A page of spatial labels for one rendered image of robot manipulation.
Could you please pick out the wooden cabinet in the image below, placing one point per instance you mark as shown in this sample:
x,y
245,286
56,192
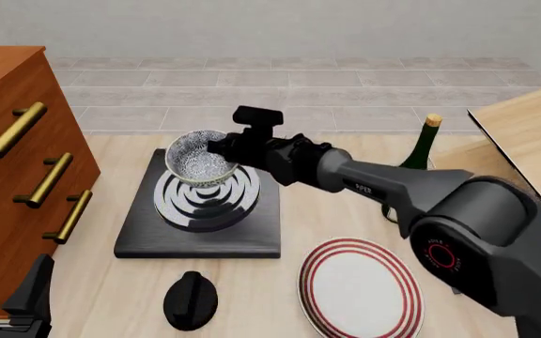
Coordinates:
x,y
3,84

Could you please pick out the patterned blue white bowl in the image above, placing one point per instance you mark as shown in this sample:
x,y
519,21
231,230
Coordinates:
x,y
195,162

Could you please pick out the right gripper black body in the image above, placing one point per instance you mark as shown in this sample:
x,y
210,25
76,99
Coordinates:
x,y
248,151

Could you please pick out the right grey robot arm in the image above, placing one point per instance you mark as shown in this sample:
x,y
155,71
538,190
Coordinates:
x,y
477,218

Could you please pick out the round black stove knob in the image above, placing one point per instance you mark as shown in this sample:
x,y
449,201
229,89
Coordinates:
x,y
190,303

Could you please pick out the pale wooden board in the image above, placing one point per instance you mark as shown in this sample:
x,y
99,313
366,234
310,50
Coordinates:
x,y
524,130

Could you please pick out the green bottle with cork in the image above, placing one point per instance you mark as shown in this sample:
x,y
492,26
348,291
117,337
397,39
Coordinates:
x,y
419,151

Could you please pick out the white plate with red rings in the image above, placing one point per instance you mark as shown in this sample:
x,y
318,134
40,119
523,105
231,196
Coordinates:
x,y
357,288

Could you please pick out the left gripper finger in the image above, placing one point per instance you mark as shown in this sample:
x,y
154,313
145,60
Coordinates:
x,y
33,288

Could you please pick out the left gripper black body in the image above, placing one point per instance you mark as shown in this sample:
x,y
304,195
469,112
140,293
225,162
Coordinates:
x,y
12,329

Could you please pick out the flat black stove plate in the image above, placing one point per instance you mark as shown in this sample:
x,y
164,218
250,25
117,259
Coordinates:
x,y
148,225

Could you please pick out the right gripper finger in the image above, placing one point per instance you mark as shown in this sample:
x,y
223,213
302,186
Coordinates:
x,y
217,146

